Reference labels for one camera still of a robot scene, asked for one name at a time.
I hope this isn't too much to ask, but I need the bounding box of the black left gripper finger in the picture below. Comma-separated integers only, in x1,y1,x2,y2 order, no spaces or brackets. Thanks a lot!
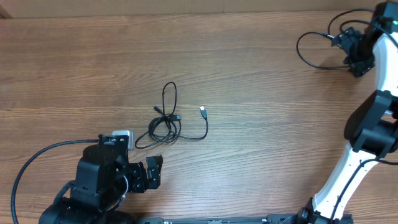
147,172,161,190
146,154,163,174

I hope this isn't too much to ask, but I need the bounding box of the black USB-C cable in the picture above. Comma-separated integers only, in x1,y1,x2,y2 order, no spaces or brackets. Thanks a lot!
134,82,183,149

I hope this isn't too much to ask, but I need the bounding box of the thin black audio cable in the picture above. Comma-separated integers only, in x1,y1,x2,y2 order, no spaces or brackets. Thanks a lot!
295,8,376,70

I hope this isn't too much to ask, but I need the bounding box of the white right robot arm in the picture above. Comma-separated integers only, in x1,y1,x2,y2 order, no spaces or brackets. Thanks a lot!
284,1,397,223

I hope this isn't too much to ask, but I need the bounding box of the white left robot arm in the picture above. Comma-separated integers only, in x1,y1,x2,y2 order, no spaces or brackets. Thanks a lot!
39,134,163,224

